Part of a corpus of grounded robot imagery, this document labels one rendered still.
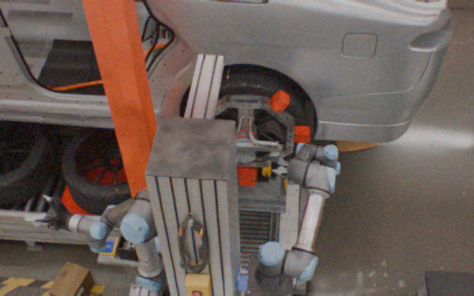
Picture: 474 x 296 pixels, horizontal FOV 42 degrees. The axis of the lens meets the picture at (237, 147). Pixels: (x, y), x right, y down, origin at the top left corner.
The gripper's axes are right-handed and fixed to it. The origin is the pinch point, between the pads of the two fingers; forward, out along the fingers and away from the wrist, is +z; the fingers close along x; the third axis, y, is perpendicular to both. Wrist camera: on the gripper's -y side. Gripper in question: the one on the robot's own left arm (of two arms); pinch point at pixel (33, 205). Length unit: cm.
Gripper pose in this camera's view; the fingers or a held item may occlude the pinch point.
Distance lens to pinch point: 292.8
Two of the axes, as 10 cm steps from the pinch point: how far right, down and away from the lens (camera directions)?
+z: -9.3, -2.5, 2.5
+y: -0.2, 7.5, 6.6
